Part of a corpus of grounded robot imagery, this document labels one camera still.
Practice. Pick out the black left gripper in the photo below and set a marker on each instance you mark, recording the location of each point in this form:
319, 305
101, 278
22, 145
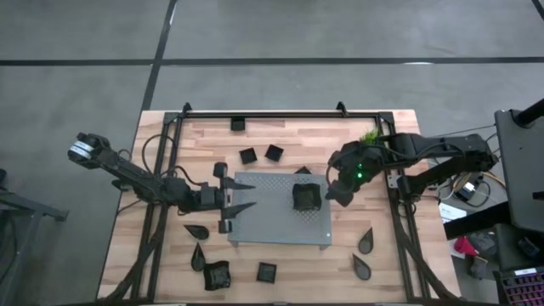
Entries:
208, 197

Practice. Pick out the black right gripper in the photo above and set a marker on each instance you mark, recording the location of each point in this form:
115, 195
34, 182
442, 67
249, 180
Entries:
355, 163

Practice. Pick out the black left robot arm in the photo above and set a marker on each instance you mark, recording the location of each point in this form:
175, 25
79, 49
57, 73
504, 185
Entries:
136, 176

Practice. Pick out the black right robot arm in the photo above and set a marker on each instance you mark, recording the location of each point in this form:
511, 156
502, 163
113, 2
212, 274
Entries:
446, 146

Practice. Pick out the black teardrop shaped plate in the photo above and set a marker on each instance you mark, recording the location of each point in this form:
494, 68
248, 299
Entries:
366, 243
198, 260
362, 268
198, 232

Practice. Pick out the grey perforated metal shelf riser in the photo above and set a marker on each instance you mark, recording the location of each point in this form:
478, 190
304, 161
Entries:
263, 221

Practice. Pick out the green plant in white pot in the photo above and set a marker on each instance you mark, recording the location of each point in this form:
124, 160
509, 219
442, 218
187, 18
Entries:
370, 136

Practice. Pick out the white paper sheet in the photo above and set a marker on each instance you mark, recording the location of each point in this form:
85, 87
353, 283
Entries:
450, 212

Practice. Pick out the small white blue device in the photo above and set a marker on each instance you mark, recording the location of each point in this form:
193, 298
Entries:
467, 190

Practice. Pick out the red plastic object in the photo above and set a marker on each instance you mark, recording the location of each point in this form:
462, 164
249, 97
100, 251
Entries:
464, 246

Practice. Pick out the black desk bar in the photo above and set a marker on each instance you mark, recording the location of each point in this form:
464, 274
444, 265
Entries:
476, 221

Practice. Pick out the dark grey monitor panel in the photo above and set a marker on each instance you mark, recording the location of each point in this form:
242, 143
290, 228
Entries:
520, 170

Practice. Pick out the black pole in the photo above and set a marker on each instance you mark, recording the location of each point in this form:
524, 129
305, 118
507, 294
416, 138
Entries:
531, 112

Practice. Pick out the backlit computer keyboard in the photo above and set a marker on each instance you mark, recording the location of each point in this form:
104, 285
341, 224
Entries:
525, 289

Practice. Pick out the black aluminium table frame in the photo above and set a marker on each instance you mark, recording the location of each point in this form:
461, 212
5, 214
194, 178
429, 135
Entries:
276, 115

